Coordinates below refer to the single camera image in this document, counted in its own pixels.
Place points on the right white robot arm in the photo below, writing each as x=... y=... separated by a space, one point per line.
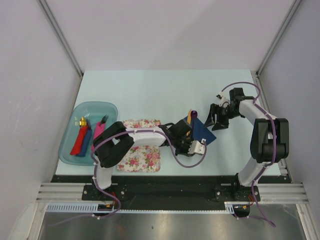
x=270 y=135

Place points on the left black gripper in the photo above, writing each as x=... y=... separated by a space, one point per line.
x=185 y=152

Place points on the white cable duct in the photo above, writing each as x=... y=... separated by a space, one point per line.
x=99 y=208

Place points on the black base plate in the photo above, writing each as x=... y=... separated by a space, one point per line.
x=188 y=193

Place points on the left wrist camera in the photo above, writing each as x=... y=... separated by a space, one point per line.
x=197 y=147

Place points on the purple metal spoon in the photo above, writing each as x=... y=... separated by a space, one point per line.
x=194 y=114

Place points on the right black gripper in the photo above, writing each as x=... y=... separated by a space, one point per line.
x=221 y=123

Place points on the gold utensil in roll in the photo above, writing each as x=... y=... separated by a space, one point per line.
x=84 y=122

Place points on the blue napkin roll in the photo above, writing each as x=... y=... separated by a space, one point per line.
x=85 y=142

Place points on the teal plastic tray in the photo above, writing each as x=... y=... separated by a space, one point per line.
x=94 y=111

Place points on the pink napkin roll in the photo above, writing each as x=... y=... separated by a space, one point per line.
x=99 y=129

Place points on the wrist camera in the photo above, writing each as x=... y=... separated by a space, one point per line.
x=197 y=147
x=223 y=101

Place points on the aluminium frame rail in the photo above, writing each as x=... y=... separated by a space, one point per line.
x=283 y=193

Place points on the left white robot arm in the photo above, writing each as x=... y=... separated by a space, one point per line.
x=110 y=147

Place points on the black utensil in pink roll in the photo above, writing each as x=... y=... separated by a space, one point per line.
x=104 y=120

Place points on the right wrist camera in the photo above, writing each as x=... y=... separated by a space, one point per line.
x=223 y=101

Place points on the dark blue paper napkin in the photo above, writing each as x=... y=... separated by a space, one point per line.
x=200 y=132

